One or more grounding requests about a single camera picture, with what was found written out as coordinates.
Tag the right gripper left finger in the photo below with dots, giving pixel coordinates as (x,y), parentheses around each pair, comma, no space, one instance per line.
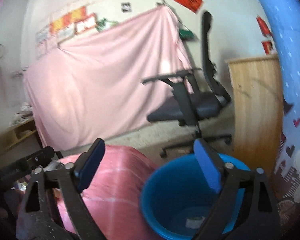
(39,216)

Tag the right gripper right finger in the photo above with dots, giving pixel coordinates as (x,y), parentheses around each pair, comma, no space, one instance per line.
(245,207)

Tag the wooden shelf unit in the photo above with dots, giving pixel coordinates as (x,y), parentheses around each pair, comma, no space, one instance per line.
(16,134)

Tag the blue patterned curtain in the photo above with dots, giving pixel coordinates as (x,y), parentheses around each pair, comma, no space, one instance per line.
(284,19)

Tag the pink checked tablecloth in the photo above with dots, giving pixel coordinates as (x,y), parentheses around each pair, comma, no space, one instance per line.
(113,196)

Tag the blue plastic bucket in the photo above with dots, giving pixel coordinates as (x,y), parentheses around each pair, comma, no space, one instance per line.
(177,197)

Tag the black office chair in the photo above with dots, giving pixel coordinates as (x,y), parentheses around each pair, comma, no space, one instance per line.
(188,105)

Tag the pink hanging sheet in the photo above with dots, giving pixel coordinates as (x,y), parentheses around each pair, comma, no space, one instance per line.
(91,87)

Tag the wooden cabinet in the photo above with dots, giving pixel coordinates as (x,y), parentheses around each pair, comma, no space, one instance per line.
(258,105)

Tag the green hanging pouch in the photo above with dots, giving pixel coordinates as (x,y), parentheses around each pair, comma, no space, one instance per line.
(186,35)

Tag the red wall ornament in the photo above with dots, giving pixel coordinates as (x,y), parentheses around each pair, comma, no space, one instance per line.
(267,43)

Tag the wall certificates cluster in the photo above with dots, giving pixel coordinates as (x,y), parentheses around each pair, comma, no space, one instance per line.
(70,21)

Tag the small wall photo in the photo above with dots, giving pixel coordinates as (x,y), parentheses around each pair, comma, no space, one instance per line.
(126,7)

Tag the red diamond wall poster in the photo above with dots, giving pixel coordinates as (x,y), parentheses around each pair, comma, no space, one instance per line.
(192,5)

